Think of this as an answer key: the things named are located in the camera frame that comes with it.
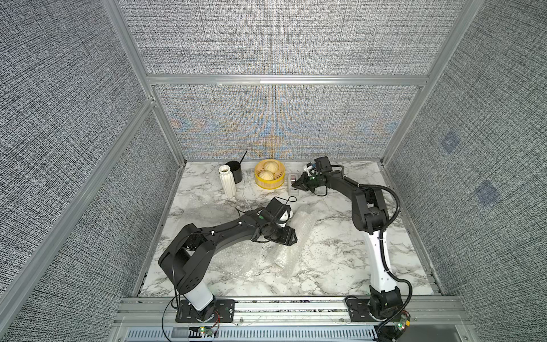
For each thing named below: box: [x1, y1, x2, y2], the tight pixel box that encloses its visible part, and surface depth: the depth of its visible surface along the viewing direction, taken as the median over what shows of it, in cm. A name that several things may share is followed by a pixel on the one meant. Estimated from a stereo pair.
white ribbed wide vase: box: [274, 209, 320, 279], surface depth 84 cm
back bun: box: [263, 161, 279, 174], surface depth 113 cm
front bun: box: [259, 170, 275, 181], surface depth 108 cm
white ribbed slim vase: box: [217, 164, 237, 199], surface depth 97 cm
